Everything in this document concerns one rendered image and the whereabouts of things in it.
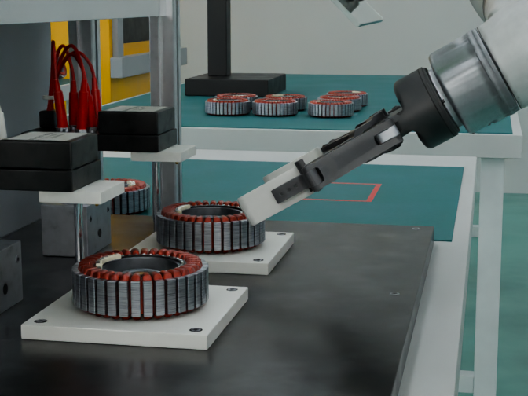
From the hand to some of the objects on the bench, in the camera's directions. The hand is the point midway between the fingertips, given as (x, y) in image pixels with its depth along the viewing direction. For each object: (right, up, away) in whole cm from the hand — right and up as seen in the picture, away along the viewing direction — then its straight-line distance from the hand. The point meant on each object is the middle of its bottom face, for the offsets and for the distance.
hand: (267, 195), depth 116 cm
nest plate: (-10, -10, -21) cm, 26 cm away
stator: (-10, -9, -21) cm, 25 cm away
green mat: (-18, +1, +58) cm, 61 cm away
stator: (-6, -5, +2) cm, 8 cm away
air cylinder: (-25, -10, -18) cm, 32 cm away
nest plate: (-6, -6, +2) cm, 9 cm away
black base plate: (-10, -10, -9) cm, 17 cm away
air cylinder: (-20, -6, +5) cm, 22 cm away
